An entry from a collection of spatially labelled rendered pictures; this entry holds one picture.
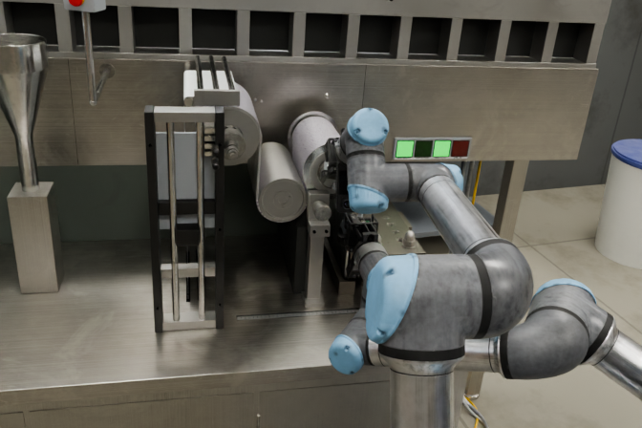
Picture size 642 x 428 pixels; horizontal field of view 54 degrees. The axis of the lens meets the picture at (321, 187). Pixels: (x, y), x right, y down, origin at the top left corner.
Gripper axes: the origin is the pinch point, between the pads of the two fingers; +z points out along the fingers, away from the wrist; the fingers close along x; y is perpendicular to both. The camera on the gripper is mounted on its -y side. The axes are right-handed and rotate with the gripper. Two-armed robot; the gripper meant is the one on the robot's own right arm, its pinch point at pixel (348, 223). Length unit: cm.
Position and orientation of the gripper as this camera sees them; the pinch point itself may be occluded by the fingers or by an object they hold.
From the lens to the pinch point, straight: 165.4
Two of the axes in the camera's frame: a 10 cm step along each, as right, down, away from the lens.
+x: -9.8, 0.2, -2.0
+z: -1.9, -4.1, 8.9
